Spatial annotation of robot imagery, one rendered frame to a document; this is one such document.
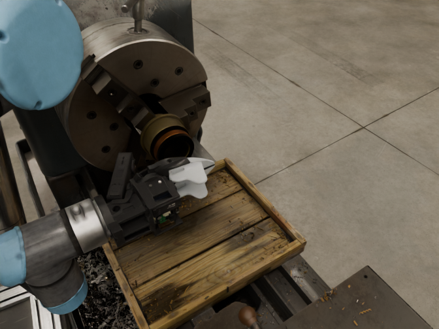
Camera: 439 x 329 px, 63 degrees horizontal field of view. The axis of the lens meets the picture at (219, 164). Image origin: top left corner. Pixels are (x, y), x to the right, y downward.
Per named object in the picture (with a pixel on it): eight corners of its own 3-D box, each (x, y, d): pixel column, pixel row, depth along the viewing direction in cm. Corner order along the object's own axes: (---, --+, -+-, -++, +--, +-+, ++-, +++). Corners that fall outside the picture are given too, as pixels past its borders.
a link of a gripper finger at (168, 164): (191, 175, 63) (146, 196, 60) (187, 170, 64) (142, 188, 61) (190, 156, 60) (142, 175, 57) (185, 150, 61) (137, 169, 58)
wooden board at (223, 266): (92, 226, 81) (87, 215, 78) (227, 167, 95) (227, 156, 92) (146, 346, 62) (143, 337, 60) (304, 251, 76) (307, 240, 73)
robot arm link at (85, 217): (74, 228, 59) (59, 195, 54) (101, 216, 61) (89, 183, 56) (88, 262, 55) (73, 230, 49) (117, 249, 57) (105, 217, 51)
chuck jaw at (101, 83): (121, 108, 75) (76, 74, 66) (138, 90, 75) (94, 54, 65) (143, 136, 68) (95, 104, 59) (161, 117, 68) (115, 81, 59)
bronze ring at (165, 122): (130, 115, 67) (150, 142, 62) (174, 100, 71) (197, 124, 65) (138, 152, 74) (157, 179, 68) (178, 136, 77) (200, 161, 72)
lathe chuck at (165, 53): (64, 164, 83) (42, 25, 63) (185, 137, 98) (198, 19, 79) (75, 188, 77) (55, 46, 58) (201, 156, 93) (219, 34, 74)
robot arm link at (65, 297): (56, 260, 68) (36, 226, 61) (100, 288, 64) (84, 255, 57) (21, 294, 64) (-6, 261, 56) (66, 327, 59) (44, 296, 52)
